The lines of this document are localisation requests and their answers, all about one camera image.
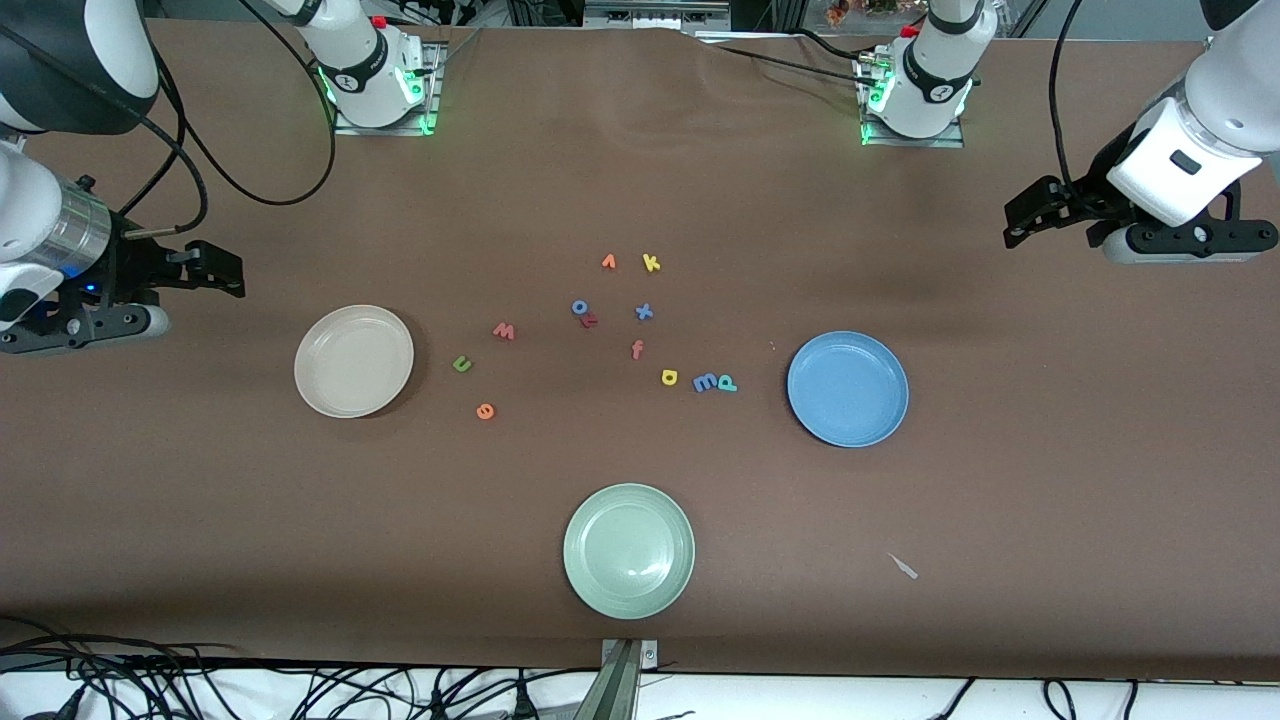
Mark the grey metal box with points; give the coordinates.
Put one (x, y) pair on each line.
(650, 15)

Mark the orange dried flowers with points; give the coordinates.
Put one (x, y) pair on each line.
(838, 10)

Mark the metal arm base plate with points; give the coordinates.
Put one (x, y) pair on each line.
(915, 143)
(385, 131)

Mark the red foam letter w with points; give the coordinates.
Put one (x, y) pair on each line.
(504, 332)

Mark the small grey paper scrap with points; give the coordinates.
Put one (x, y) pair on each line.
(905, 568)

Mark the blue plate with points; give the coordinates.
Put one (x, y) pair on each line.
(848, 390)

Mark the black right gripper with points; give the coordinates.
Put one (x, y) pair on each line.
(131, 268)

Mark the metal table bracket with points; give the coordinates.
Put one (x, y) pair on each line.
(620, 690)

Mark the blue foam letter m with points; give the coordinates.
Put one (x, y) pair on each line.
(705, 382)

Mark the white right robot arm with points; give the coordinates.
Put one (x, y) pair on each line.
(360, 50)

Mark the green plate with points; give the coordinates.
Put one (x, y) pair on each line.
(628, 550)

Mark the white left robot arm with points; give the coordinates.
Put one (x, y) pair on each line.
(930, 70)

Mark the beige brown plate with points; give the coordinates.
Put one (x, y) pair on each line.
(350, 365)

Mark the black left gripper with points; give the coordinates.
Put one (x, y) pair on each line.
(1098, 192)

